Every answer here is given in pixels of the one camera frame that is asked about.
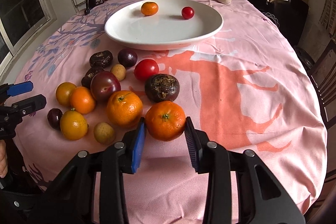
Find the large mandarin with green stem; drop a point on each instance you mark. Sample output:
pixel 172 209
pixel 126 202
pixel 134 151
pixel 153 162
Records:
pixel 165 121

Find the pink printed tablecloth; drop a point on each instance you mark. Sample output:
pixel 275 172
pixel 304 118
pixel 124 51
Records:
pixel 245 87

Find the yellow orange citrus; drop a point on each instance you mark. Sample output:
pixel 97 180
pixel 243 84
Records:
pixel 73 125

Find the dark water chestnut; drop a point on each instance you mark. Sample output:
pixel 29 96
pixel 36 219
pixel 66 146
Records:
pixel 87 79
pixel 101 59

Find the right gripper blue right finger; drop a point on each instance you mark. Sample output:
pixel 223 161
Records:
pixel 193 144

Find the person's left hand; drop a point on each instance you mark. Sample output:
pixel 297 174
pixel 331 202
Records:
pixel 3 159

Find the yellow orange kumquat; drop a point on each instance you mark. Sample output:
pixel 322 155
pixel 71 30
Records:
pixel 63 93

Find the dark red cherry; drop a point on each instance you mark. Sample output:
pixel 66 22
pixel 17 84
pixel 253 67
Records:
pixel 54 115

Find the small orange mandarin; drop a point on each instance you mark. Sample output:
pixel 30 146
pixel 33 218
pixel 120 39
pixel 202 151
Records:
pixel 82 100

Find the small red tomato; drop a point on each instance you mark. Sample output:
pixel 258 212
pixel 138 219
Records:
pixel 187 13

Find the large dark mangosteen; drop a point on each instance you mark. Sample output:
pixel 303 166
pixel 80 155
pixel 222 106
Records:
pixel 162 87

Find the dark red plum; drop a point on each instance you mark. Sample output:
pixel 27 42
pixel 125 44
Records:
pixel 103 85

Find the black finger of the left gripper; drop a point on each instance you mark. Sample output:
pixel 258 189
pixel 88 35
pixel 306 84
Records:
pixel 30 105

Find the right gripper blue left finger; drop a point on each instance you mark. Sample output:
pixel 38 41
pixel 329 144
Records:
pixel 137 146

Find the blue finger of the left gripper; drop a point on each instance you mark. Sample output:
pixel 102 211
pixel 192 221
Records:
pixel 19 88

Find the small tan longan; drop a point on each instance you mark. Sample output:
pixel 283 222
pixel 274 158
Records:
pixel 119 71

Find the large white plate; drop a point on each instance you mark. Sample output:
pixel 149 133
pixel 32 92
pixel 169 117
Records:
pixel 166 29

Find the dark wooden chair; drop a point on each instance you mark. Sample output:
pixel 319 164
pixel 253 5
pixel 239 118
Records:
pixel 322 76

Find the dark purple round fruit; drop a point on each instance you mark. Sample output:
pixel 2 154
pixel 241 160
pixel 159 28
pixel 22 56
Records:
pixel 127 57

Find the large mandarin with stalk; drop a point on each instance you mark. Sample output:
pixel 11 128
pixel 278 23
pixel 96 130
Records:
pixel 124 109

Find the window frame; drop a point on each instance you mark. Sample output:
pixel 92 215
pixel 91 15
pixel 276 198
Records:
pixel 22 21

